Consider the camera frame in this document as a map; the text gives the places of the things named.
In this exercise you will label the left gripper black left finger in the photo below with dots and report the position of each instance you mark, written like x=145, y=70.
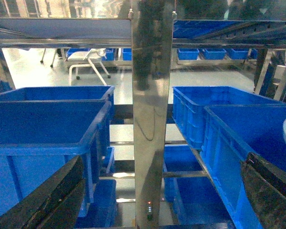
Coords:
x=55, y=204

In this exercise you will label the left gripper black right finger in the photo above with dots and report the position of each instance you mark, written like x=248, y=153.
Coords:
x=265, y=188

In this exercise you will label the blue crate lower left shelf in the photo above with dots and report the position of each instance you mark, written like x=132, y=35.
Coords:
x=101, y=202

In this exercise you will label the blue crate shelf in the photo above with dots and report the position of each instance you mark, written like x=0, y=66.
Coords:
x=231, y=132
x=38, y=138
x=64, y=93
x=101, y=202
x=194, y=199
x=189, y=104

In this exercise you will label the blue crate front left shelf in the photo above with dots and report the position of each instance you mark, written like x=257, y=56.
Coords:
x=38, y=138

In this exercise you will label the blue crate front right shelf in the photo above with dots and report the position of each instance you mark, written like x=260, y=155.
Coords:
x=231, y=132

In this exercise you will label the blue crate lower right shelf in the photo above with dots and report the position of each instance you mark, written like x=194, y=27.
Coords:
x=194, y=199

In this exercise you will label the blue crate rear left shelf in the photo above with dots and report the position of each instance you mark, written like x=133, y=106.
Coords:
x=64, y=93

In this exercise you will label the blue crate rear right shelf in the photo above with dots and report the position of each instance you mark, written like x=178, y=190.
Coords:
x=189, y=104

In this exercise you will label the stainless upper shelf right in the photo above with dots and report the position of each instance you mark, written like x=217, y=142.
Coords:
x=229, y=34

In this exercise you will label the stainless shelf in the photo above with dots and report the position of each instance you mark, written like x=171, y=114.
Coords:
x=229, y=34
x=52, y=33

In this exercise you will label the stainless upper shelf left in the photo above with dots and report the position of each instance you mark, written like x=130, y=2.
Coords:
x=52, y=33

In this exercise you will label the white chair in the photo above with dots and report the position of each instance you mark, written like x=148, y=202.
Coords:
x=87, y=59

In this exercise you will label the stainless steel shelf post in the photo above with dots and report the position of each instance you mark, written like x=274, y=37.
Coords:
x=152, y=34

